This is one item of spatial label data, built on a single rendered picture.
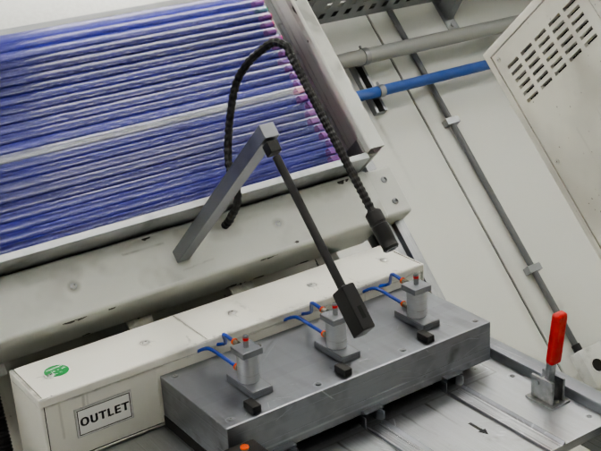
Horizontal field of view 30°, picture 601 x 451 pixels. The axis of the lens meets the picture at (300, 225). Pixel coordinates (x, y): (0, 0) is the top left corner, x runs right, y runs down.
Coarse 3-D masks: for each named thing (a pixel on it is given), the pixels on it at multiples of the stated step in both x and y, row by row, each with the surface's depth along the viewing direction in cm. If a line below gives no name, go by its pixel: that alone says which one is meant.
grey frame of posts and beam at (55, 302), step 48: (336, 192) 139; (384, 192) 142; (144, 240) 126; (240, 240) 131; (288, 240) 133; (336, 240) 139; (0, 288) 117; (48, 288) 119; (96, 288) 121; (144, 288) 123; (192, 288) 129; (432, 288) 142; (0, 336) 114; (48, 336) 120
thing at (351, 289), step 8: (344, 288) 99; (352, 288) 99; (336, 296) 100; (344, 296) 99; (352, 296) 99; (344, 304) 99; (352, 304) 98; (360, 304) 99; (344, 312) 100; (352, 312) 98; (360, 312) 98; (352, 320) 99; (360, 320) 98; (368, 320) 98; (352, 328) 99; (360, 328) 98; (368, 328) 98
